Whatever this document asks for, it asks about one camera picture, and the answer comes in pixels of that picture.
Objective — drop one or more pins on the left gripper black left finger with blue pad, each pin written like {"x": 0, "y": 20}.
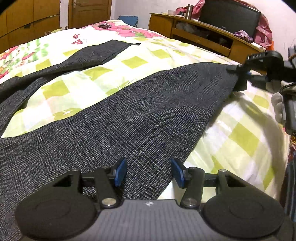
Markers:
{"x": 69, "y": 205}

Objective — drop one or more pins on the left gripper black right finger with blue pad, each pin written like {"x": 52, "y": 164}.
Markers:
{"x": 229, "y": 205}

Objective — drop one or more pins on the dark grey checked pants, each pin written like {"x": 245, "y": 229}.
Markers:
{"x": 158, "y": 117}

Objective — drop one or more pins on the white gloved hand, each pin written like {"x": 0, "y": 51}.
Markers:
{"x": 277, "y": 99}

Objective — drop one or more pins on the pink cloth behind television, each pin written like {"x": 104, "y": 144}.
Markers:
{"x": 263, "y": 35}

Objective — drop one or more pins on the wooden TV cabinet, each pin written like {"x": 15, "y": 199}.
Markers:
{"x": 203, "y": 35}

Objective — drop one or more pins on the purple crumpled cloth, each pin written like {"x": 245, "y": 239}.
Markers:
{"x": 241, "y": 34}

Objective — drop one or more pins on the black television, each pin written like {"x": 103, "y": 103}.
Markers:
{"x": 231, "y": 16}

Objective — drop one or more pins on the steel thermos bottle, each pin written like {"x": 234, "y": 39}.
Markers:
{"x": 189, "y": 11}

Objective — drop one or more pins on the blue foam mat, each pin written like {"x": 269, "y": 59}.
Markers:
{"x": 130, "y": 20}

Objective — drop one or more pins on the brown wooden wardrobe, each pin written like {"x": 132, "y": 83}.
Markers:
{"x": 24, "y": 21}

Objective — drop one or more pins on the brown wooden door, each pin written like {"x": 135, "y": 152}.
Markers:
{"x": 87, "y": 12}

